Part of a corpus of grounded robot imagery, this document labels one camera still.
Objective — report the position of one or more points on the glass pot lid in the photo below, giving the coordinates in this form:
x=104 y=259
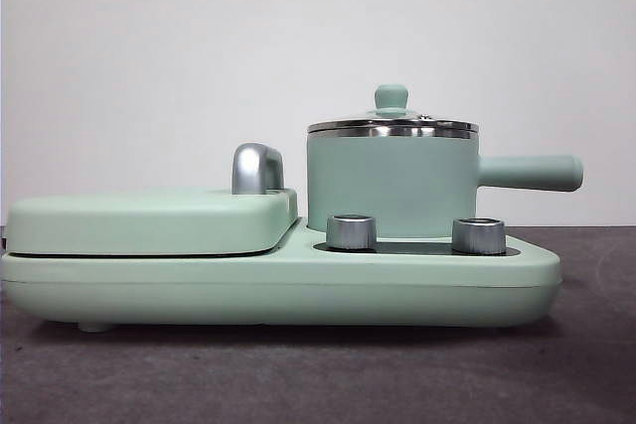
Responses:
x=391 y=97

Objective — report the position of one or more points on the silver control knob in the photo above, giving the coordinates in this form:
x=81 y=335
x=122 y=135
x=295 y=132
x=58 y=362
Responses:
x=351 y=233
x=479 y=237

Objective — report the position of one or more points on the green breakfast maker base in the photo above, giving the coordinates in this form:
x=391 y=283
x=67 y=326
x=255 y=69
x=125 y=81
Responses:
x=278 y=290

